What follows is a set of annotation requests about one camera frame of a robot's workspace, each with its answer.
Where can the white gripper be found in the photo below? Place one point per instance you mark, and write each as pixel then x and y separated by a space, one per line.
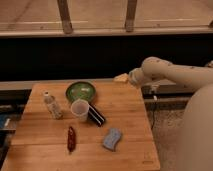
pixel 136 77

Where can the red chili pepper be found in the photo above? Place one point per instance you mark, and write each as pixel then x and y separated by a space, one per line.
pixel 71 142

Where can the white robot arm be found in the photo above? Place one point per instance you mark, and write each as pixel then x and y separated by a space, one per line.
pixel 195 145

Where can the green ceramic bowl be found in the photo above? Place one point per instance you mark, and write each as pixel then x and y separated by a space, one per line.
pixel 80 90

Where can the clear plastic cup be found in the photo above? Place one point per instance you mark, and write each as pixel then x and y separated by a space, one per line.
pixel 80 108

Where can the blue sponge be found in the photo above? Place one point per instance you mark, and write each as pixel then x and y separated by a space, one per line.
pixel 112 138

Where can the clear plastic bottle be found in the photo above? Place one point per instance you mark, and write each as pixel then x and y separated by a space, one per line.
pixel 52 106

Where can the right metal post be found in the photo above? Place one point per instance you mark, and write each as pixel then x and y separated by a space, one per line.
pixel 130 15

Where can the metal post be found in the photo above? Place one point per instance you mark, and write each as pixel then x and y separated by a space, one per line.
pixel 65 16
pixel 130 15

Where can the left metal post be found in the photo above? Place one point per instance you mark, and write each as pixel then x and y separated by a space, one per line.
pixel 65 16

